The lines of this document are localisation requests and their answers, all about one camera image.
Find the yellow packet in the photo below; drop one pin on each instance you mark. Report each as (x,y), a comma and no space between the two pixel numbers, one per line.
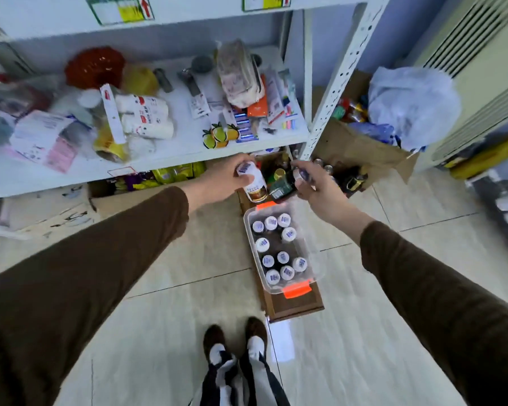
(108,145)

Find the dark bottles with metal caps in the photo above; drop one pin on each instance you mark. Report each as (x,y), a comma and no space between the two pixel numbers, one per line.
(347,177)

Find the pink and white packet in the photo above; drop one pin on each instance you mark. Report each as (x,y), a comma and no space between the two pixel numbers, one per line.
(44,139)

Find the clear plastic bin orange latches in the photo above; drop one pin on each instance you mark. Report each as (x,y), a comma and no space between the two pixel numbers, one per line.
(279,249)

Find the white metal shelf unit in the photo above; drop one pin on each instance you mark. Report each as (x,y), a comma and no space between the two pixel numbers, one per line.
(186,139)

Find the blue battery packs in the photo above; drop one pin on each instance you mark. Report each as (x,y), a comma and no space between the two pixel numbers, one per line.
(243,126)

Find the person's right forearm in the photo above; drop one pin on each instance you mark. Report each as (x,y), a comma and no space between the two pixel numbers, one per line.
(440,300)

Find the long white box red mark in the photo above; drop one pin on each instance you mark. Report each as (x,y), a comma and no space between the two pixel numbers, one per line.
(112,114)

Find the person's right fingers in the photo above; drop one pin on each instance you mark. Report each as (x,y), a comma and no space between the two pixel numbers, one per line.
(304,181)

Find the grey round lid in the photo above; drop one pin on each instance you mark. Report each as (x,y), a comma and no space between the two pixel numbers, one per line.
(202,64)

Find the white packet with red print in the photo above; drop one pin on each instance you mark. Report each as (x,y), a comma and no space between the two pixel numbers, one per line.
(149,127)
(144,106)

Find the person's left fingers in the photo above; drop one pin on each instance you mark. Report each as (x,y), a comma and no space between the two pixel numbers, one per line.
(238,159)

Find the blue plastic bag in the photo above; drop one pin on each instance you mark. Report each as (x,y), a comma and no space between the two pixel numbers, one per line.
(374,131)

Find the person's right hand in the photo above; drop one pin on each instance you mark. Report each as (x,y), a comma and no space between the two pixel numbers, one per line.
(324,194)

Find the yellow long box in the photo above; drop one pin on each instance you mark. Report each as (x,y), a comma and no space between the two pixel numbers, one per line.
(487,158)

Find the yellow red shelf label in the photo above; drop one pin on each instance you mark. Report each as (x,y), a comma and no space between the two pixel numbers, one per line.
(266,1)

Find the yellow round sponge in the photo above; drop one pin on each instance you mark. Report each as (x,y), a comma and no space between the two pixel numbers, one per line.
(140,81)

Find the lemon print card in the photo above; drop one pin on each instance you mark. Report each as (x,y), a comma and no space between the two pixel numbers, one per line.
(220,136)

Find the brown shoe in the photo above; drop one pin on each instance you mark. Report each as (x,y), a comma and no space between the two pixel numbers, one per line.
(214,338)
(256,331)

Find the person's left hand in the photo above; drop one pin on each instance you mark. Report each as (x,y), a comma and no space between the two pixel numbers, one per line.
(218,181)

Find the grey metal tool on card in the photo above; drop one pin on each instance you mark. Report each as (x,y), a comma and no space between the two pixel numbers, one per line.
(192,90)

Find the cream standing air conditioner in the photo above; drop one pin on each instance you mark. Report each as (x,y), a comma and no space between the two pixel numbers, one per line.
(478,67)

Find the white paper slip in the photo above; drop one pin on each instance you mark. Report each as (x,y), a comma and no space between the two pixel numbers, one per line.
(282,340)

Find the yellow snack packets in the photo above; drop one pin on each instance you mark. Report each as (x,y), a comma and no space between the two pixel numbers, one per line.
(169,173)

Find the toothbrush blister pack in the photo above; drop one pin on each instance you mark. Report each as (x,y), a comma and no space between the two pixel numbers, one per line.
(285,95)

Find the orange packet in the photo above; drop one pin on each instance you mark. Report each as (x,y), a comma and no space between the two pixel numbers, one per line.
(259,109)

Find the group of white-capped bottles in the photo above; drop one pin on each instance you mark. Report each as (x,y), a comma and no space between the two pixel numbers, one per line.
(278,249)

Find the colourful cans in box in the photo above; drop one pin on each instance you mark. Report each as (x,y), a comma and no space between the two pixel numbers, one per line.
(349,110)

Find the white plastic bag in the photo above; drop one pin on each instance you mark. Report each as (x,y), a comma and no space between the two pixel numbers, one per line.
(412,105)

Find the black white striped trousers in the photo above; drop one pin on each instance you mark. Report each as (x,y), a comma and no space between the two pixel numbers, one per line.
(241,382)

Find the clear bag of small goods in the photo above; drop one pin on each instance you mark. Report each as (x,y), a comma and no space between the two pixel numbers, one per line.
(238,73)

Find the white-capped bottle with brown label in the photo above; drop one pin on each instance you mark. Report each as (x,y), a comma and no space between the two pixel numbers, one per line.
(256,183)

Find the person's left forearm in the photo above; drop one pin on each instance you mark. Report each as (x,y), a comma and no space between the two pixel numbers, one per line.
(89,266)

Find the red mesh scrubber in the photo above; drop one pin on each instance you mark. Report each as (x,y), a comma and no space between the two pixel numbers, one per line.
(95,66)

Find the brown cardboard tray box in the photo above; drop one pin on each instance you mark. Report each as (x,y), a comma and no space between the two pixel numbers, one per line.
(292,306)

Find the dark green glass bottle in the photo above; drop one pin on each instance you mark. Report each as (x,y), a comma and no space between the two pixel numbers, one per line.
(282,188)

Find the green yellow shelf label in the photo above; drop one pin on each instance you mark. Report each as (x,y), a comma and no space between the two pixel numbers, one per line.
(119,8)

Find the white printed cardboard box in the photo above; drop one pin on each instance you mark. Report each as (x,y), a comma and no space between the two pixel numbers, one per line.
(38,213)

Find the large brown cardboard box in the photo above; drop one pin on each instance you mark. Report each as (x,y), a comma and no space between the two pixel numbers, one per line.
(355,143)

